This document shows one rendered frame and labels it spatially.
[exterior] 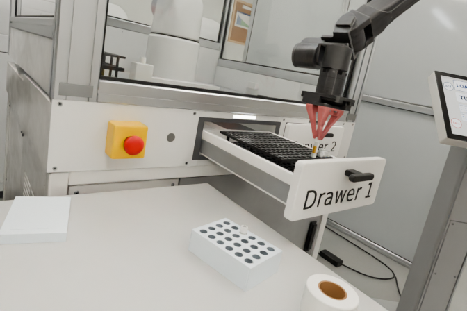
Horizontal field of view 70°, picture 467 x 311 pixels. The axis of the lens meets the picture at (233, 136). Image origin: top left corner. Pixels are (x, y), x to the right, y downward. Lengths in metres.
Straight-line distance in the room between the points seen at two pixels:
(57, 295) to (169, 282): 0.14
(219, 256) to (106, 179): 0.35
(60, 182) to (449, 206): 1.43
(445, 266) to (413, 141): 0.95
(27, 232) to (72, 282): 0.12
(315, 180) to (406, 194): 1.91
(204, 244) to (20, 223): 0.28
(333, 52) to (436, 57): 1.76
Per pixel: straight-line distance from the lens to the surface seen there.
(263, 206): 1.10
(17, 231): 0.59
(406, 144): 2.48
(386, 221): 2.59
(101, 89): 0.71
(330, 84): 0.73
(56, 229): 0.59
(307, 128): 1.08
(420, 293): 1.80
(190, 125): 0.81
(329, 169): 0.64
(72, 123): 0.71
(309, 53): 0.77
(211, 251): 0.54
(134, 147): 0.68
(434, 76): 1.56
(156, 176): 0.82
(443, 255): 1.73
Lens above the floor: 1.06
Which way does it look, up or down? 12 degrees down
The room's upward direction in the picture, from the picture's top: 11 degrees clockwise
